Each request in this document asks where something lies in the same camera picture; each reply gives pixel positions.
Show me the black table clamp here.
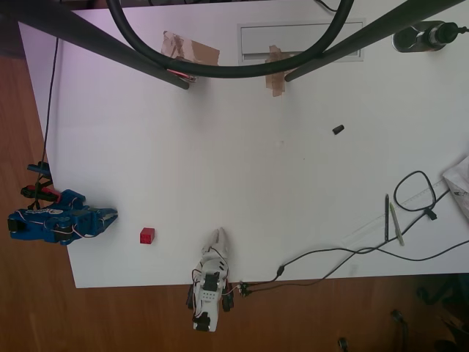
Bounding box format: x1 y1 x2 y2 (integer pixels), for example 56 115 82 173
221 281 236 313

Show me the red and black clamp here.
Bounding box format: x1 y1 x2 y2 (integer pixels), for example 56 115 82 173
21 185 62 203

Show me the blue table clamp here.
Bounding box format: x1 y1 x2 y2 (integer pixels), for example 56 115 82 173
27 161 52 177

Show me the transparent ruler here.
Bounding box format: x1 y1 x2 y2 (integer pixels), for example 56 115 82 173
342 179 450 251

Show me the small red object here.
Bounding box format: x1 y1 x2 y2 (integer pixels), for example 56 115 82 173
166 68 197 83

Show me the black pen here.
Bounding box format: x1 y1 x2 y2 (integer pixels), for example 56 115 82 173
383 194 391 242

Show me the narrow brown tape piece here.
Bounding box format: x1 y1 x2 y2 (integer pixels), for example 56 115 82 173
264 45 298 98

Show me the black tripod leg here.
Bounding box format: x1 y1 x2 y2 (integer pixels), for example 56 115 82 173
284 0 469 83
0 0 191 91

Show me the green pen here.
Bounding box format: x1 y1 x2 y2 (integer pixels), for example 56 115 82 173
388 202 405 247

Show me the wide brown tape piece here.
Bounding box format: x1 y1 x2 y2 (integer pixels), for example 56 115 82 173
160 30 221 67

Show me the black chair leg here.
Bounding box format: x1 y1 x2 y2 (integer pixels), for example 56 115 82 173
390 309 410 352

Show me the black chair base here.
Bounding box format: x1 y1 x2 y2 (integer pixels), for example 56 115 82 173
416 273 469 352

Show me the crumpled white paper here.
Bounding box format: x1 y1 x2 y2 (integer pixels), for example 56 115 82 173
442 155 469 219

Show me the black round desk device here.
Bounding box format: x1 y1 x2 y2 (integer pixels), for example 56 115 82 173
391 21 469 54

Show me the small wire connector board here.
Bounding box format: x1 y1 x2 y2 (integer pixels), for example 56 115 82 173
237 280 257 298

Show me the black cable with inline plug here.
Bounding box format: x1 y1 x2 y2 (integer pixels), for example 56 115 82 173
248 240 469 290

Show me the thick black hose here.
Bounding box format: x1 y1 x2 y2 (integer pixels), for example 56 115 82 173
106 0 355 80

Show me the looped black cable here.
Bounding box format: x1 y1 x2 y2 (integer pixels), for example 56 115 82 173
241 170 451 294

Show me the grey desk cable hatch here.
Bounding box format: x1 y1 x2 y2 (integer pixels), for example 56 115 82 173
237 22 366 66

